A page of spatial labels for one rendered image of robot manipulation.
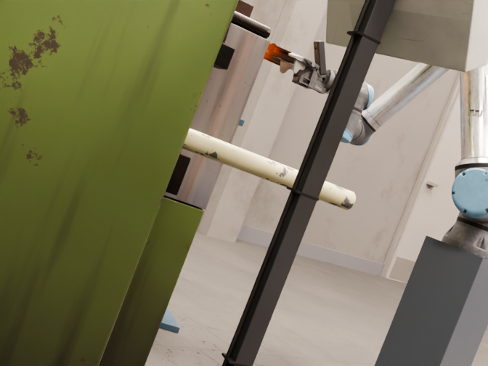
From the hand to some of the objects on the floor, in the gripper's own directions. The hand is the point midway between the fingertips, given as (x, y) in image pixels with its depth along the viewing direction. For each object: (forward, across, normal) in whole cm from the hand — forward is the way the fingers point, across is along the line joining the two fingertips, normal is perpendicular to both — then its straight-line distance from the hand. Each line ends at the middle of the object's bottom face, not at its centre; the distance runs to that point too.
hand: (280, 52), depth 240 cm
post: (+19, -104, -100) cm, 145 cm away
